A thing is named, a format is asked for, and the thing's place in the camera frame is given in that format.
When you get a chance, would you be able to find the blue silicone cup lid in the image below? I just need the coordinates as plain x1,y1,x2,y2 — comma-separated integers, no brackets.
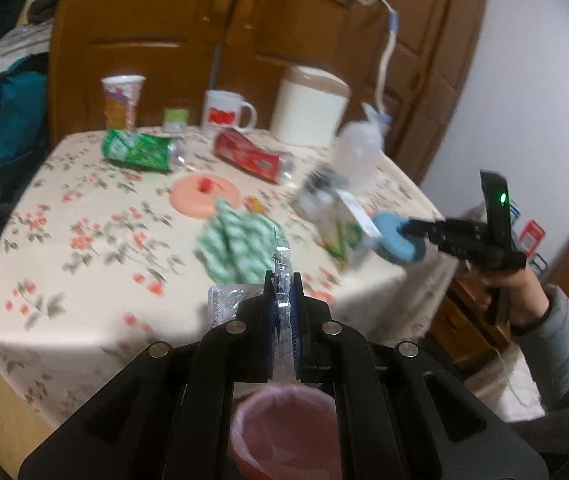
373,211,426,266

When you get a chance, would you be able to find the silver pill blister pack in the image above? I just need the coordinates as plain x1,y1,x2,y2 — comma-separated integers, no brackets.
207,237,295,384

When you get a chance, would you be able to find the white cardboard medicine box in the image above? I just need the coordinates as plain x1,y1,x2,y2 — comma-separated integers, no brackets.
317,190,382,269

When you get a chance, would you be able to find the crushed red cola can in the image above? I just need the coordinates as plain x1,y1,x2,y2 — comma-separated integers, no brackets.
213,128,294,184

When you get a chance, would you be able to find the crushed green soda can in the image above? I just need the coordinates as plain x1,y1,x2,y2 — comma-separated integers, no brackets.
102,129,185,172

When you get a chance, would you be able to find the grey jacket right forearm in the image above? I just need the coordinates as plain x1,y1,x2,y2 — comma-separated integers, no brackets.
511,285,569,412

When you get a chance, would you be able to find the pink lined trash bin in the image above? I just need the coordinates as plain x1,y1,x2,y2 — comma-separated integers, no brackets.
229,384,342,479

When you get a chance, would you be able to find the person's right hand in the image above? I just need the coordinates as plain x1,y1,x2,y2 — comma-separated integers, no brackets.
458,263,550,330

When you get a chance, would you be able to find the green white zigzag cloth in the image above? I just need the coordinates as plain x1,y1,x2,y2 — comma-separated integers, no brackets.
196,197,286,285

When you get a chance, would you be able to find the clear plastic bag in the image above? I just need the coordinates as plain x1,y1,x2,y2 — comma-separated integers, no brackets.
331,122,383,194

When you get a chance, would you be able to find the crumpled grey printed wrapper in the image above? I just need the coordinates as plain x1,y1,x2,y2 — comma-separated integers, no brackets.
290,166,347,222

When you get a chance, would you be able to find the small orange candy wrapper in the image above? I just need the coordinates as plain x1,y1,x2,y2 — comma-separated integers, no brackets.
243,196,269,217

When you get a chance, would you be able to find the pink silicone cup lid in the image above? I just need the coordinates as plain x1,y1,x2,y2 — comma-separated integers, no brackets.
170,174,241,219

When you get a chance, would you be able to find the floral white tablecloth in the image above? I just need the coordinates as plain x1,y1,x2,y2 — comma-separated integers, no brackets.
0,131,456,426

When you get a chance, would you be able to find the white brown tissue container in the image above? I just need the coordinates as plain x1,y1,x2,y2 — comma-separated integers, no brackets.
269,66,351,148

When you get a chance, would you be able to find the white mug red logo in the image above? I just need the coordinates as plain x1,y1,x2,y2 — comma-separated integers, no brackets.
201,90,257,140

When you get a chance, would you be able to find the small green white box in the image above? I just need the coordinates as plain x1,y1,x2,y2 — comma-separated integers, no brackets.
162,106,190,133

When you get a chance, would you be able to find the white gooseneck phone holder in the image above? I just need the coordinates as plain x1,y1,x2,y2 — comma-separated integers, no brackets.
355,0,399,132

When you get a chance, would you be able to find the instant noodle paper cup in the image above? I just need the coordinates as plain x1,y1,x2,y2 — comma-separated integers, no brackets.
101,74,146,130

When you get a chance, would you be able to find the teal backpack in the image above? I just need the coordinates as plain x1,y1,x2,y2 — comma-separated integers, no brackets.
0,53,49,203

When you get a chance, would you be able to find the wooden wardrobe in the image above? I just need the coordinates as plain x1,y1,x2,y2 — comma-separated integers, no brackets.
48,0,486,182

